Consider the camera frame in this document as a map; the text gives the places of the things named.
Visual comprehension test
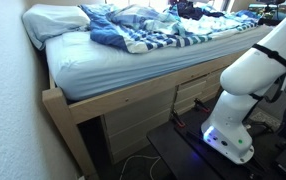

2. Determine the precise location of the wide wooden drawer unit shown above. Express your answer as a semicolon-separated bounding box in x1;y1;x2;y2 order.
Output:
100;87;178;165

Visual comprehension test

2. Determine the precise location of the red black clamp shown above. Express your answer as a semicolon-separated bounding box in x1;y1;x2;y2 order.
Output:
193;97;212;114
170;109;187;129

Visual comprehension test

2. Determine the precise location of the white floor cable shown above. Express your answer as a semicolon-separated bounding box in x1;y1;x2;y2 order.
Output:
118;154;163;180

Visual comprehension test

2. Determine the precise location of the dark navy garment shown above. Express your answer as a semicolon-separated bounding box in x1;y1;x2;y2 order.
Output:
176;1;225;21

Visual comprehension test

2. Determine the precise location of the light wooden bed frame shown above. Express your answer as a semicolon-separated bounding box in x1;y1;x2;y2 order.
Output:
42;49;251;178

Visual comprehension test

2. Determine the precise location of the blue white striped bedspread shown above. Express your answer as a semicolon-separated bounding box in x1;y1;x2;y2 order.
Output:
78;3;261;55

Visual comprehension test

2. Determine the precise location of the mattress with light blue sheet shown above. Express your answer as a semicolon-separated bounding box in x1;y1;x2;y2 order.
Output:
45;24;274;102

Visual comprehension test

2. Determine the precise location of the cluttered desk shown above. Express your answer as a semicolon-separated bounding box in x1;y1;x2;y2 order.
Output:
247;0;286;28

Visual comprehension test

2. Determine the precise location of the black base platform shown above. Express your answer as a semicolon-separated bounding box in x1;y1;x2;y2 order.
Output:
146;106;284;180

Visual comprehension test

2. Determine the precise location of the narrow wooden drawer unit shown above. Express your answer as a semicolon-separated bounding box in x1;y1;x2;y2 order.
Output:
173;66;229;116

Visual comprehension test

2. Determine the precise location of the light blue pillow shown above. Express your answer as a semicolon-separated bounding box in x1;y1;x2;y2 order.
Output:
21;3;92;51

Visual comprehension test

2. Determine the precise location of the patterned floor mat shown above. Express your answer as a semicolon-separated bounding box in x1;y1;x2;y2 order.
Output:
248;109;283;132

